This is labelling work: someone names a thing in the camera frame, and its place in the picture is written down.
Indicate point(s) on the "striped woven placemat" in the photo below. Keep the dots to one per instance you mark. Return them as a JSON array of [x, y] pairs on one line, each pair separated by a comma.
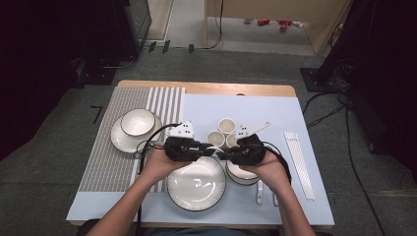
[[111, 157]]

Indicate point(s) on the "dark cabinet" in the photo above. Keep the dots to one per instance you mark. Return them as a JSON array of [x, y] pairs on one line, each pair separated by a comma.
[[137, 29]]

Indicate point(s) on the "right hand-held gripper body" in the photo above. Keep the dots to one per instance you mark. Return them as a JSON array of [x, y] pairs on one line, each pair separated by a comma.
[[249, 150]]

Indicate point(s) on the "white bowl with dark rim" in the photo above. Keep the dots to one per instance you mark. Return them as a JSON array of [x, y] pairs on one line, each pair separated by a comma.
[[237, 172], [137, 122], [242, 183]]

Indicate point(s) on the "red toy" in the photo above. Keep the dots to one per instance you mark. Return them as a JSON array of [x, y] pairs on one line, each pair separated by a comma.
[[284, 25], [264, 22]]

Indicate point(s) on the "person's left hand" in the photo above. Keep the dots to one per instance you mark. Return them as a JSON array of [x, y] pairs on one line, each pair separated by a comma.
[[157, 167]]

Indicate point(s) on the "white ceramic spoon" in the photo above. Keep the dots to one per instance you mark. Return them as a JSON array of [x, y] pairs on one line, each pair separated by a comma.
[[259, 193], [275, 200], [217, 149]]

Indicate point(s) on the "row of white chopsticks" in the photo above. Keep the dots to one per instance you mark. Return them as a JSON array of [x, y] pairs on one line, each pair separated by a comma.
[[298, 164]]

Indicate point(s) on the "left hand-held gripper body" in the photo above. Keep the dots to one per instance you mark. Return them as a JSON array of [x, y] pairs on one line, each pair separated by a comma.
[[178, 149]]

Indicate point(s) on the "small white floor item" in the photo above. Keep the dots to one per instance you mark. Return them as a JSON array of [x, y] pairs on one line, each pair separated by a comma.
[[297, 23]]

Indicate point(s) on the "white ceramic cup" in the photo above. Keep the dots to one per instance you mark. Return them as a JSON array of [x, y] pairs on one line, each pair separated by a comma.
[[226, 126], [215, 139], [231, 141]]

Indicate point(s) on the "dark curtain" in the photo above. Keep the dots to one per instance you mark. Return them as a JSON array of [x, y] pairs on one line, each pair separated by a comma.
[[49, 65], [387, 65]]

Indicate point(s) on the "black floor strip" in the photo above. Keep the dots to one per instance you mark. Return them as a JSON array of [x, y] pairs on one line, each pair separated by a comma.
[[166, 46], [191, 48], [152, 46]]

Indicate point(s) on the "person's clothing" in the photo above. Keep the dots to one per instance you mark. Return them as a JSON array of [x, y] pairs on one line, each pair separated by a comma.
[[203, 232]]

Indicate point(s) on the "black stand base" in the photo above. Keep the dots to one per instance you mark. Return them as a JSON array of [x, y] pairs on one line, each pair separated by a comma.
[[313, 80], [96, 75]]

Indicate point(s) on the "person's right hand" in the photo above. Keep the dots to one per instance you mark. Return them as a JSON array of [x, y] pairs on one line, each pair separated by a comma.
[[270, 173]]

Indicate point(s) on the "pale blue table sheet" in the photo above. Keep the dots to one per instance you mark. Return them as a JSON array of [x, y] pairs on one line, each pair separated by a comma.
[[262, 108]]

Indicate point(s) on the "white plate with dark rim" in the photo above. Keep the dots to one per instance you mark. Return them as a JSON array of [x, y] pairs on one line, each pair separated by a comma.
[[196, 187], [126, 144]]

